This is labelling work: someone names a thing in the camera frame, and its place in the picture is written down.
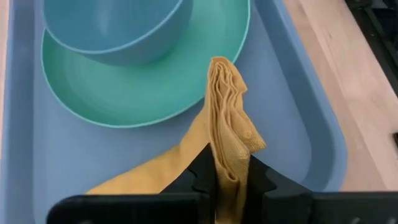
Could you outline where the blue plastic bowl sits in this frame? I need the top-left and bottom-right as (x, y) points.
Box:
(42, 0), (194, 67)

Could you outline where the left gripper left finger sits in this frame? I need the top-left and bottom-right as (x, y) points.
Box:
(160, 142), (217, 195)

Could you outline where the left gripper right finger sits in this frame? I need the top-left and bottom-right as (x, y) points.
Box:
(242, 155), (313, 224)

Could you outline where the teal round plate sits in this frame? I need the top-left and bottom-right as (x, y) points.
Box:
(40, 0), (251, 129)

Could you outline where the blue plastic serving tray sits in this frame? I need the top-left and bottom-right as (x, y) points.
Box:
(0, 0), (348, 224)

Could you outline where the black aluminium table frame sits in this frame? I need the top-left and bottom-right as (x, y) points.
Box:
(343, 0), (398, 97)

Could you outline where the yellow cloth napkin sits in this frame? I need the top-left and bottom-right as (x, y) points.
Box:
(86, 56), (267, 224)

